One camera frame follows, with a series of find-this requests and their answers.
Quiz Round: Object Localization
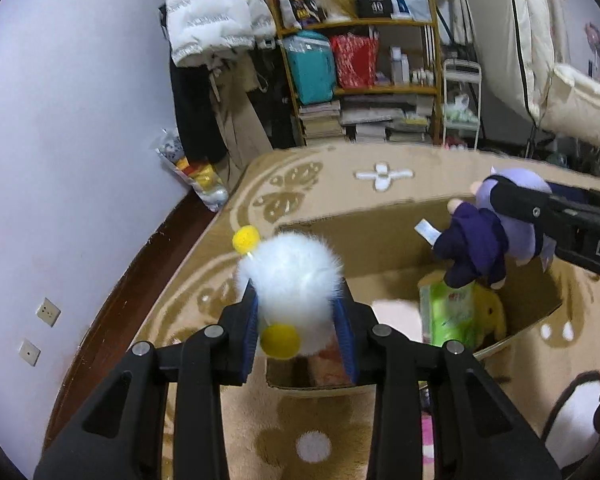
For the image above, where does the teal bag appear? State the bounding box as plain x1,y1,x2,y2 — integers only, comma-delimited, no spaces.
282,30,336,105

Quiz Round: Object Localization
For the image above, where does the wooden shelf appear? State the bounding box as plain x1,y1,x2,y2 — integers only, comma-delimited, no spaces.
266,0,444,146

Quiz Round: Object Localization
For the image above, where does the white metal cart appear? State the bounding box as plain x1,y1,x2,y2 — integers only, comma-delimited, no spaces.
442,58,482,150

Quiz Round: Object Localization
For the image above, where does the cardboard box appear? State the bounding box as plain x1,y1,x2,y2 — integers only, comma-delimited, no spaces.
275,198,569,384

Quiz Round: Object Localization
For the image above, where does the beige hanging coat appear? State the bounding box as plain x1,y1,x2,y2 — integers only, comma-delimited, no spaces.
210,53,273,193

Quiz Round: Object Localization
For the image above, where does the black hanging garment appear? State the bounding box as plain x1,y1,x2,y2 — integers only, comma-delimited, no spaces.
169,61,227,164

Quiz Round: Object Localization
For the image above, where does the wall socket upper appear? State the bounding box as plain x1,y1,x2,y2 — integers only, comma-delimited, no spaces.
36,298,61,327

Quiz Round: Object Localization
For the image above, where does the wall socket lower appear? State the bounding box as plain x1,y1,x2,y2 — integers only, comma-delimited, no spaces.
18,338,41,367

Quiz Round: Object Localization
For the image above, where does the white reclining chair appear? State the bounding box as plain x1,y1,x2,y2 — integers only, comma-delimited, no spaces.
462,0,600,148

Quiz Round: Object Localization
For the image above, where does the white puffer jacket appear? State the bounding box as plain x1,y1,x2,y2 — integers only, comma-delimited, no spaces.
164,0,275,68

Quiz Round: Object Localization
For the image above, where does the yellow dog plush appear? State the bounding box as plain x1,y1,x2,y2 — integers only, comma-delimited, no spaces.
474,284,507,348

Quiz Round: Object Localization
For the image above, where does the wall socket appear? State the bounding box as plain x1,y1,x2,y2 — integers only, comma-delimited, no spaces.
36,298,61,327
18,338,41,367

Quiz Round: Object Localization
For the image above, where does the black box with 40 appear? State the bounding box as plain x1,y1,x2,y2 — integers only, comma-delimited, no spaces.
356,0,393,18

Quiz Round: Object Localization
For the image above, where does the stack of books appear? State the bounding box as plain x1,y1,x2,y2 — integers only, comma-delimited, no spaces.
299,100,346,145

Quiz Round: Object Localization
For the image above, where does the pink striped pack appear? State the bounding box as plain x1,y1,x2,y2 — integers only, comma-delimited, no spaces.
308,347,351,387

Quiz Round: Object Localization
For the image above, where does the red gift bag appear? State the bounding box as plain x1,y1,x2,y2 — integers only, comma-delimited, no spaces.
330,35,379,89

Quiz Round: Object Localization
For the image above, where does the beige brown patterned carpet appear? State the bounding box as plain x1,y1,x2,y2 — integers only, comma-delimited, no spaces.
44,143,600,480

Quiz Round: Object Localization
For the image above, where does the purple white-haired doll plush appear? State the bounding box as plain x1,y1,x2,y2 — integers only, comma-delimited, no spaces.
434,168,556,289

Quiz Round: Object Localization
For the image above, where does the green tissue pack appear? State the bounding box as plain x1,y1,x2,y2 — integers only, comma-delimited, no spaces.
418,278,479,350

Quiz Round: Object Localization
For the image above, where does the white fluffy pompom plush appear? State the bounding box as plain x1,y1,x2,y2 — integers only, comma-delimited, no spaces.
232,226,343,361

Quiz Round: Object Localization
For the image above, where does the plastic bag of toys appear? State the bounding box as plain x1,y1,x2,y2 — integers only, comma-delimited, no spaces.
155,129,228,212

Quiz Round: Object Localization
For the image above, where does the black white plush slipper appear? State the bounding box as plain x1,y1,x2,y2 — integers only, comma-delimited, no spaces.
541,370,600,469

